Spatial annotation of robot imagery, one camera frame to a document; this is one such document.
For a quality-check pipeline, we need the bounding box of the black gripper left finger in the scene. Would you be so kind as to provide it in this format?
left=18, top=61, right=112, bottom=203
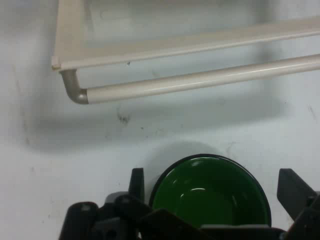
left=58, top=167, right=208, bottom=240

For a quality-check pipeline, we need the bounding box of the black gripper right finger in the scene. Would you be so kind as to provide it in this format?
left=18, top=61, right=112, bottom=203
left=276, top=168, right=320, bottom=240

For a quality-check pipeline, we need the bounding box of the green enamel bowl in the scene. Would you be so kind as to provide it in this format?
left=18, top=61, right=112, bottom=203
left=148, top=153, right=272, bottom=229

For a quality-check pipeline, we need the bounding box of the cream oven door with handle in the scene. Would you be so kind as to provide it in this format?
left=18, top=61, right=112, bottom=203
left=51, top=0, right=320, bottom=105

